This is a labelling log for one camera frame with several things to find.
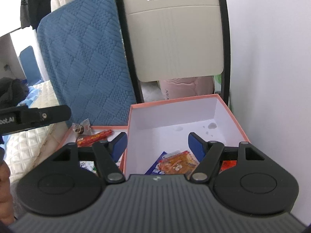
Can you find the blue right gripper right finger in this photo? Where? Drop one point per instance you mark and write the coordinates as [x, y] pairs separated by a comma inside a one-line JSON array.
[[198, 146]]

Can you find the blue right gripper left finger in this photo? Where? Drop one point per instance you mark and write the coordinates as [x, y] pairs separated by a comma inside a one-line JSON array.
[[117, 146]]

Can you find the clear orange tofu snack packet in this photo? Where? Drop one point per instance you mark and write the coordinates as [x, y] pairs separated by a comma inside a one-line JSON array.
[[179, 164]]

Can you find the blue spicy cabbage snack packet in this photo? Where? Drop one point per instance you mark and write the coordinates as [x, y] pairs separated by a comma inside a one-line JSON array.
[[155, 169]]

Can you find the red label snack packet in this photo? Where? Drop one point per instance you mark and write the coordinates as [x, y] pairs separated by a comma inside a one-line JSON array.
[[227, 164]]

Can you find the person's left hand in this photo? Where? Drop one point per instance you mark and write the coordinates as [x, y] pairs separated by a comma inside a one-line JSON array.
[[6, 200]]

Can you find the black garment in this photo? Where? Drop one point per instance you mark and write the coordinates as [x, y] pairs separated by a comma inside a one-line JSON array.
[[13, 91]]

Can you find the green label snack packet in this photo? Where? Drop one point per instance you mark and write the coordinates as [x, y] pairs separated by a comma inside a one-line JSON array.
[[88, 165]]

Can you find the light blue cloth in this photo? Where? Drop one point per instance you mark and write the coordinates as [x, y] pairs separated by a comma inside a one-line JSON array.
[[28, 101]]

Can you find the red sausage stick packet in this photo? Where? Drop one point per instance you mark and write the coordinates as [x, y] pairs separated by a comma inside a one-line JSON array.
[[91, 139]]

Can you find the small clear wrapper packet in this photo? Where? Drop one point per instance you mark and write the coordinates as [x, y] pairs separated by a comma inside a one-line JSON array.
[[83, 128]]

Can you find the pink deep gift box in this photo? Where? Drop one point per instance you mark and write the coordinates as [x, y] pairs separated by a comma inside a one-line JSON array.
[[156, 127]]

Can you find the pink shallow box lid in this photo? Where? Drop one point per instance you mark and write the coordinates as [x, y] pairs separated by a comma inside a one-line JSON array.
[[71, 137]]

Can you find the pink bag under chair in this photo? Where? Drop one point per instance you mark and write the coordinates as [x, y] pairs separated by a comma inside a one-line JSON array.
[[187, 87]]

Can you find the blue textured cushion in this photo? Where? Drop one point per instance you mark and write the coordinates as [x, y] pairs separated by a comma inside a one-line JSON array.
[[83, 53]]

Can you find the cream folding chair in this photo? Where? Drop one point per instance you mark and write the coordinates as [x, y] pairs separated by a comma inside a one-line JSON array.
[[170, 39]]

